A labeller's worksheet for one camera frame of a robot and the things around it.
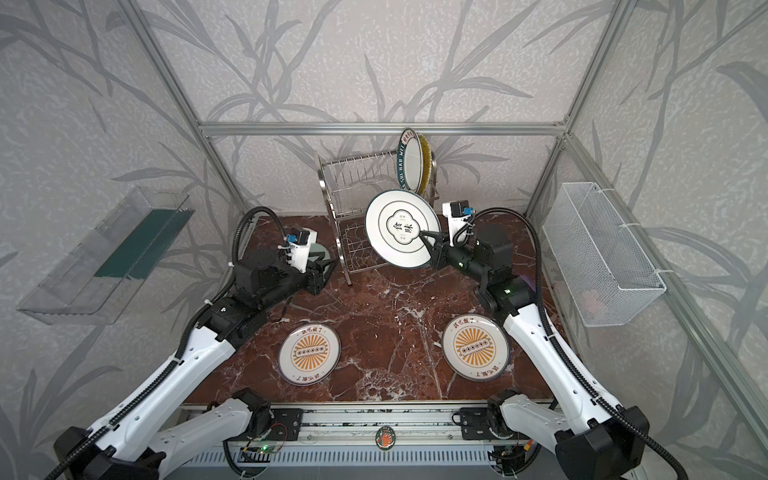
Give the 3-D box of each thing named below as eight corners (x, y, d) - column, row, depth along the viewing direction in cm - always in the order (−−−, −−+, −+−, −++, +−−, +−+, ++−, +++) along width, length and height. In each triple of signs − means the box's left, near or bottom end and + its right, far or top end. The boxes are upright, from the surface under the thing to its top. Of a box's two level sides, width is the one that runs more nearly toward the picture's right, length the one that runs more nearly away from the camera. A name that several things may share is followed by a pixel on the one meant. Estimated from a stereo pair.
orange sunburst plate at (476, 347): (445, 381, 82) (446, 379, 81) (440, 317, 95) (441, 314, 93) (515, 381, 83) (517, 379, 81) (500, 317, 95) (502, 314, 93)
